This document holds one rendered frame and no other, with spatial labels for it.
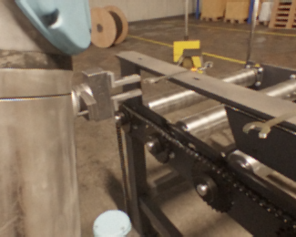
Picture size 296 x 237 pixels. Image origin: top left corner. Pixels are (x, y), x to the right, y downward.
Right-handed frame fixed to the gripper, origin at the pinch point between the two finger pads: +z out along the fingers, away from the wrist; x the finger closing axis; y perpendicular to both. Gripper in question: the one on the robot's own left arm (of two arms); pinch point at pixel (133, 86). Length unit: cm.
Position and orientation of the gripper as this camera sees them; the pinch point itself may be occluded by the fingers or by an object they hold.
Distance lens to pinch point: 72.3
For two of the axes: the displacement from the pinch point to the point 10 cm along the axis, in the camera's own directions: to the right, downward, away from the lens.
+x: 0.5, 8.9, 4.6
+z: 8.4, -2.9, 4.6
